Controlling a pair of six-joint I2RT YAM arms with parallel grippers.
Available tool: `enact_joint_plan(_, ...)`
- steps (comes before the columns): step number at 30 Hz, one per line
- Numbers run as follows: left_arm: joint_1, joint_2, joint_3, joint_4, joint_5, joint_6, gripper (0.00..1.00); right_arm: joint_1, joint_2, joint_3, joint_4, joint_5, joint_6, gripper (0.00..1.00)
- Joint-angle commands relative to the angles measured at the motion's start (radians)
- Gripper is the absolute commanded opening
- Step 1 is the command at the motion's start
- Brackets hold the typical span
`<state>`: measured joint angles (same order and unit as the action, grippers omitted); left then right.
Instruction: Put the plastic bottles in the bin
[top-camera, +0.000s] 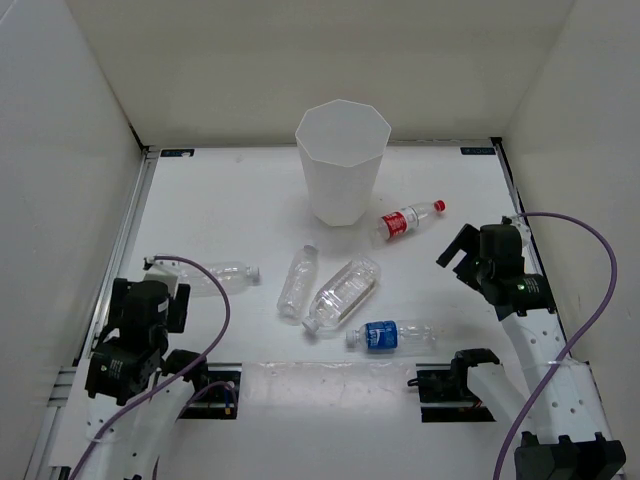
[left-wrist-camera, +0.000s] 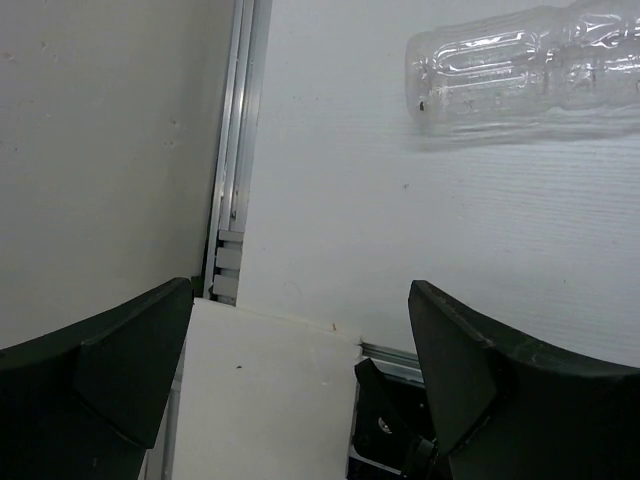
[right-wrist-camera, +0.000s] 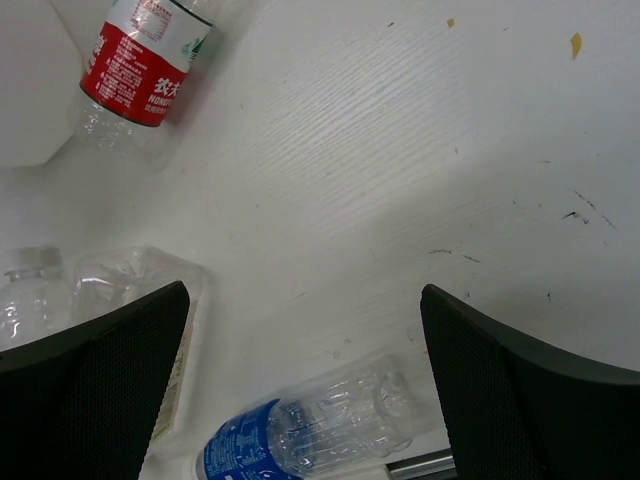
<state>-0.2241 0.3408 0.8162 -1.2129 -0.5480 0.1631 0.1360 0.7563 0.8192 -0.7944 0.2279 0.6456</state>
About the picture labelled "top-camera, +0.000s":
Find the slim clear plastic bottle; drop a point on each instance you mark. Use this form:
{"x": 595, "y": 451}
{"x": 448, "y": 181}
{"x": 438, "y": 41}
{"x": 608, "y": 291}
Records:
{"x": 299, "y": 281}

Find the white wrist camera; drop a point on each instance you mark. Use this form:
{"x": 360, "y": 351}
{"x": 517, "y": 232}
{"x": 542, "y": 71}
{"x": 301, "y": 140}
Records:
{"x": 521, "y": 226}
{"x": 162, "y": 280}

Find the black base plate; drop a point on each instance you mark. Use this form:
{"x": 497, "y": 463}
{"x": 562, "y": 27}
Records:
{"x": 444, "y": 397}
{"x": 217, "y": 395}

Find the large clear square bottle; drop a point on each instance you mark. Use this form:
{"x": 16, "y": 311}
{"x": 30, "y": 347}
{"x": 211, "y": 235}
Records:
{"x": 342, "y": 294}

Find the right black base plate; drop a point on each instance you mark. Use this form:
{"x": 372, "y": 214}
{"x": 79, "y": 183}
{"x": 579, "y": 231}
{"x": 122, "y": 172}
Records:
{"x": 444, "y": 397}

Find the right aluminium table rail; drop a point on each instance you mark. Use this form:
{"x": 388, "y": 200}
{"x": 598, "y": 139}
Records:
{"x": 535, "y": 260}

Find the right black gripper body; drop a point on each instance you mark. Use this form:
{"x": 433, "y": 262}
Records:
{"x": 481, "y": 268}

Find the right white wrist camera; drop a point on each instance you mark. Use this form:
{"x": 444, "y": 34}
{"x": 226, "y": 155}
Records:
{"x": 521, "y": 226}

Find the blue label plastic bottle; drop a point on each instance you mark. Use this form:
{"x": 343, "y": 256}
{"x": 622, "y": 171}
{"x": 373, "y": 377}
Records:
{"x": 392, "y": 337}

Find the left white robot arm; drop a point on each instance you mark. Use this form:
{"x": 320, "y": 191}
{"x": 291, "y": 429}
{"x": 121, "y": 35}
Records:
{"x": 136, "y": 386}

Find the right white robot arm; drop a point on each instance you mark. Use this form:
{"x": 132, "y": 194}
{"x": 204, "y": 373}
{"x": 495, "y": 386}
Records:
{"x": 555, "y": 430}

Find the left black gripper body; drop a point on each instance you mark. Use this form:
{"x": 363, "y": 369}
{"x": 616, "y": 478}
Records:
{"x": 162, "y": 338}

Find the aluminium table rail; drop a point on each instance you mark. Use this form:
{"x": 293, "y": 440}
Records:
{"x": 80, "y": 328}
{"x": 535, "y": 260}

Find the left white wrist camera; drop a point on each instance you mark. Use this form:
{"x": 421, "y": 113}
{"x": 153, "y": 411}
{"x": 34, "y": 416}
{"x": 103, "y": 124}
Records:
{"x": 162, "y": 280}

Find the left aluminium table rail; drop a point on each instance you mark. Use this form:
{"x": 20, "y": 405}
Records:
{"x": 80, "y": 328}

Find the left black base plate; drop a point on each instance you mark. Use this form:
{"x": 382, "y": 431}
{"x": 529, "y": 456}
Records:
{"x": 217, "y": 395}

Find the white octagonal plastic bin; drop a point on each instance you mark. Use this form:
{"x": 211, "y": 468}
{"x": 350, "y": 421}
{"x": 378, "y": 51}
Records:
{"x": 341, "y": 144}

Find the red label plastic bottle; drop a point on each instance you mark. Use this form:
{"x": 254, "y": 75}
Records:
{"x": 406, "y": 220}

